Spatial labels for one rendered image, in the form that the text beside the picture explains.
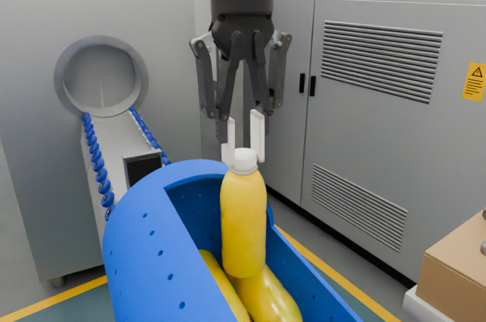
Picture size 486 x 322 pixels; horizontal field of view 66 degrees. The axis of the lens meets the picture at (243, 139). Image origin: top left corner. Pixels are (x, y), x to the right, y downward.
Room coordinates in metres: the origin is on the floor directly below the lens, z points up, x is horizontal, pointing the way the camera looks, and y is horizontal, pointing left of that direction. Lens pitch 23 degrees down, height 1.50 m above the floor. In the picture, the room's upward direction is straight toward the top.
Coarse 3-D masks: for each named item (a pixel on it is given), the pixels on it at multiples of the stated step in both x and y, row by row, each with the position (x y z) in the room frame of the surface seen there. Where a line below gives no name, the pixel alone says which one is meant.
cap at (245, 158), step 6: (240, 150) 0.49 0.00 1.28; (246, 150) 0.49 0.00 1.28; (252, 150) 0.48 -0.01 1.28; (240, 156) 0.46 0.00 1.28; (246, 156) 0.46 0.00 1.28; (252, 156) 0.46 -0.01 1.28; (240, 162) 0.46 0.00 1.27; (246, 162) 0.46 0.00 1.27; (252, 162) 0.46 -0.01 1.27; (234, 168) 0.46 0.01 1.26; (240, 168) 0.46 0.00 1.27; (246, 168) 0.46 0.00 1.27; (252, 168) 0.46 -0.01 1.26
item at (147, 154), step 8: (144, 152) 0.91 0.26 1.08; (152, 152) 0.91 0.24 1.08; (160, 152) 0.91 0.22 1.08; (128, 160) 0.87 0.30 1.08; (136, 160) 0.87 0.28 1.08; (144, 160) 0.88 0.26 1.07; (152, 160) 0.89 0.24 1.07; (160, 160) 0.90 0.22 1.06; (128, 168) 0.86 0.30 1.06; (136, 168) 0.87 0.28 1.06; (144, 168) 0.88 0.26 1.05; (152, 168) 0.89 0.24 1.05; (128, 176) 0.87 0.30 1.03; (136, 176) 0.87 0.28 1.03; (144, 176) 0.88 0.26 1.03; (128, 184) 0.87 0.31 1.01
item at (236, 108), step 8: (240, 64) 1.16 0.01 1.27; (240, 72) 1.16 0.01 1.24; (240, 80) 1.16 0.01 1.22; (240, 88) 1.16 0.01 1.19; (232, 96) 1.15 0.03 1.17; (240, 96) 1.16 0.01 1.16; (232, 104) 1.15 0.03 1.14; (240, 104) 1.16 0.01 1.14; (232, 112) 1.15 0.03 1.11; (240, 112) 1.16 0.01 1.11; (240, 120) 1.16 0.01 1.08; (240, 128) 1.16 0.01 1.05; (240, 136) 1.16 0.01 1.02; (240, 144) 1.16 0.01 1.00
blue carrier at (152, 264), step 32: (192, 160) 0.55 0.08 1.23; (128, 192) 0.50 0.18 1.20; (160, 192) 0.46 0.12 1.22; (192, 192) 0.54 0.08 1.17; (128, 224) 0.43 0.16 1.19; (160, 224) 0.40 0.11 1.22; (192, 224) 0.54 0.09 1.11; (128, 256) 0.38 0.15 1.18; (160, 256) 0.35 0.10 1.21; (192, 256) 0.33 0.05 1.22; (288, 256) 0.49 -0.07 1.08; (128, 288) 0.34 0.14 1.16; (160, 288) 0.31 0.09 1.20; (192, 288) 0.29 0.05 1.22; (288, 288) 0.47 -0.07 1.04; (320, 288) 0.42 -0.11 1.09; (128, 320) 0.31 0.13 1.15; (160, 320) 0.27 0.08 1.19; (192, 320) 0.25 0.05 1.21; (224, 320) 0.24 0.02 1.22; (320, 320) 0.40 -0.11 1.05; (352, 320) 0.35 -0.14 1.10
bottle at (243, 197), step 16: (224, 176) 0.48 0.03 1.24; (240, 176) 0.46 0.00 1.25; (256, 176) 0.46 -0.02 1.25; (224, 192) 0.46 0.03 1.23; (240, 192) 0.44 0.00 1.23; (256, 192) 0.45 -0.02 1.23; (224, 208) 0.45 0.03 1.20; (240, 208) 0.44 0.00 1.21; (256, 208) 0.45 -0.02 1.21; (224, 224) 0.45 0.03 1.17; (240, 224) 0.44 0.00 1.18; (256, 224) 0.45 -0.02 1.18; (224, 240) 0.45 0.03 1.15; (240, 240) 0.44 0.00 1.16; (256, 240) 0.44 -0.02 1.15; (224, 256) 0.46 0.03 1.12; (240, 256) 0.44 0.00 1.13; (256, 256) 0.45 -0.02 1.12; (240, 272) 0.44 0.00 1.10; (256, 272) 0.44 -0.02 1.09
